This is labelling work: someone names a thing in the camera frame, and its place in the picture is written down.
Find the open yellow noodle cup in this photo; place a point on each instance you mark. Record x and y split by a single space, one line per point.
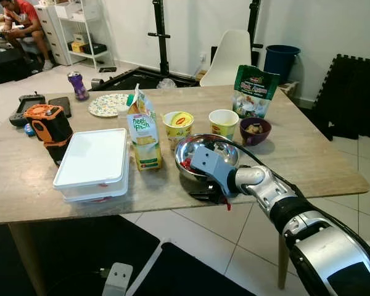
224 126

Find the purple bowl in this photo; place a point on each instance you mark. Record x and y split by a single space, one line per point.
256 138

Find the white drawer cabinet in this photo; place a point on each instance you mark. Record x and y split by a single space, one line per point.
49 31

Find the floral patterned plate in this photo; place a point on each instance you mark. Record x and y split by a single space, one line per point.
108 105

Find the round steel bowl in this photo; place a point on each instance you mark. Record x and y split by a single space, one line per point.
203 142

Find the orange black power device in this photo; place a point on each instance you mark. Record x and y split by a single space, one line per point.
46 126

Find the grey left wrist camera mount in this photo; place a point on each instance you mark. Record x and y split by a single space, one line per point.
118 280

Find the black phone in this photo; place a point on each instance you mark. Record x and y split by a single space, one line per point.
60 106

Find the black foam puzzle mat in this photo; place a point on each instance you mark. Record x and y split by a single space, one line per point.
351 92

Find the seated person in red shirt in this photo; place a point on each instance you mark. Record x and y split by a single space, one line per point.
21 15

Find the Peel Fresh juice carton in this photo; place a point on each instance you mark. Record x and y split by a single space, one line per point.
145 135

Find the black metal gym rack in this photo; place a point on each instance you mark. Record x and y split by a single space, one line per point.
159 37

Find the small blue object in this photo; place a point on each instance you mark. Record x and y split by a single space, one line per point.
29 129

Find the light wooden table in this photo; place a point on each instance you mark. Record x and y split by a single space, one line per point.
296 160

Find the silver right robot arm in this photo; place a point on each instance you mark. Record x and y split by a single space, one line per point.
333 259

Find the white lidded plastic container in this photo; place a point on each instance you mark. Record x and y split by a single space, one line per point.
92 160

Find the yellow lidded noodle cup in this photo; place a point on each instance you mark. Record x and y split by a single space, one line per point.
179 126

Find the blue plastic bucket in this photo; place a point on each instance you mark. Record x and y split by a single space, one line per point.
280 61

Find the small brown cardboard box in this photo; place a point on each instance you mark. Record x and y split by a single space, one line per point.
290 88

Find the white plastic chair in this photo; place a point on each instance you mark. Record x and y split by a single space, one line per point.
231 55

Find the white open shelf rack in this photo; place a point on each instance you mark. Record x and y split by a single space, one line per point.
80 11

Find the green snack bag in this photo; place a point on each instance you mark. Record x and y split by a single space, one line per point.
256 86

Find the black handheld controller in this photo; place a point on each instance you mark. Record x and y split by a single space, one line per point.
28 102

